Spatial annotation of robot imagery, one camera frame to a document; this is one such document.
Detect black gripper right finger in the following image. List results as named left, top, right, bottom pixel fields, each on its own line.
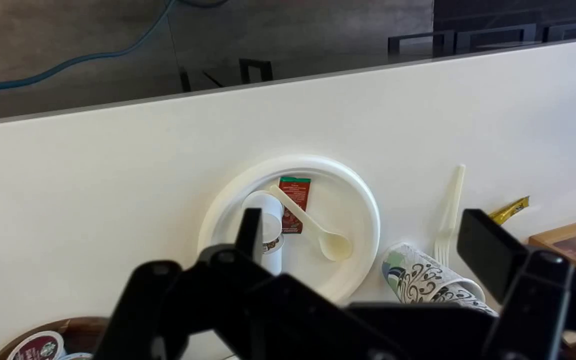
left=455, top=208, right=528, bottom=302

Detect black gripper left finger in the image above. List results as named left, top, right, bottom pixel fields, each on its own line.
left=236, top=208, right=262, bottom=261

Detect white coffee pod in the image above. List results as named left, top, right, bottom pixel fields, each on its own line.
left=243, top=189, right=283, bottom=274

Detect white foam plate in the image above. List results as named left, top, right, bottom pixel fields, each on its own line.
left=197, top=156, right=379, bottom=303

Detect coffee pod carousel stand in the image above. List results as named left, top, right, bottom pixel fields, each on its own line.
left=0, top=315, right=108, bottom=360

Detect yellow sweetener stick packet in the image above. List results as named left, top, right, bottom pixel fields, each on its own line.
left=490, top=196, right=530, bottom=224

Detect white plastic fork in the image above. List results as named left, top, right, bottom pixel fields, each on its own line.
left=433, top=164, right=466, bottom=263

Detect white plastic spoon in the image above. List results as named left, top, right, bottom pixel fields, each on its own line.
left=268, top=186, right=354, bottom=261

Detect blue cable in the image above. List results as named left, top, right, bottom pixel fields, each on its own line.
left=0, top=0, right=231, bottom=98

